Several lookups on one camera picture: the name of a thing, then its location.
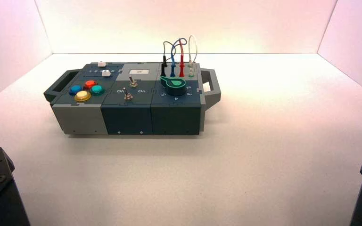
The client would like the dark rotary knob green pointer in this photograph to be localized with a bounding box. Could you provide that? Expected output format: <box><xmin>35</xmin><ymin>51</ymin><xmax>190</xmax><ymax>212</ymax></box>
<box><xmin>160</xmin><ymin>76</ymin><xmax>187</xmax><ymax>97</ymax></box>

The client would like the grey and blue task box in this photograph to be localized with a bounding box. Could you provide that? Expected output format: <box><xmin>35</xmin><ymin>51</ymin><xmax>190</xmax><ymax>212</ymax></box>
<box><xmin>43</xmin><ymin>62</ymin><xmax>222</xmax><ymax>136</ymax></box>

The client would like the teal round push button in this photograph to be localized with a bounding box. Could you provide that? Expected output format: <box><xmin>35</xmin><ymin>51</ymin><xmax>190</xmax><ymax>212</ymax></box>
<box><xmin>90</xmin><ymin>85</ymin><xmax>105</xmax><ymax>96</ymax></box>

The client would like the yellow round push button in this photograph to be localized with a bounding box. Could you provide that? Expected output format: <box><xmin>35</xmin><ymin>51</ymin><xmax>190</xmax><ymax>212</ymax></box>
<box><xmin>74</xmin><ymin>90</ymin><xmax>92</xmax><ymax>103</ymax></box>

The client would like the white clear patch cable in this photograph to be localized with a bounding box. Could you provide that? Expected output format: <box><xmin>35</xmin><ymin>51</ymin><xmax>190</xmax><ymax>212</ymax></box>
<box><xmin>188</xmin><ymin>35</ymin><xmax>198</xmax><ymax>78</ymax></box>

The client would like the blue patch cable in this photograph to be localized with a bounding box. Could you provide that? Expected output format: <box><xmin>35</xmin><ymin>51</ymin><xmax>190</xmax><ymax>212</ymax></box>
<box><xmin>169</xmin><ymin>38</ymin><xmax>188</xmax><ymax>78</ymax></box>

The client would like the black patch cable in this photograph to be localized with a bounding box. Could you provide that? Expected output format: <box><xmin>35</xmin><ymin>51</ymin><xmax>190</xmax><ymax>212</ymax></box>
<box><xmin>160</xmin><ymin>41</ymin><xmax>174</xmax><ymax>77</ymax></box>

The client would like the red patch cable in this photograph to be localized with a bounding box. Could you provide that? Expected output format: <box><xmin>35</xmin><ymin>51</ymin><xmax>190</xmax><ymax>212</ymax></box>
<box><xmin>178</xmin><ymin>39</ymin><xmax>186</xmax><ymax>78</ymax></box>

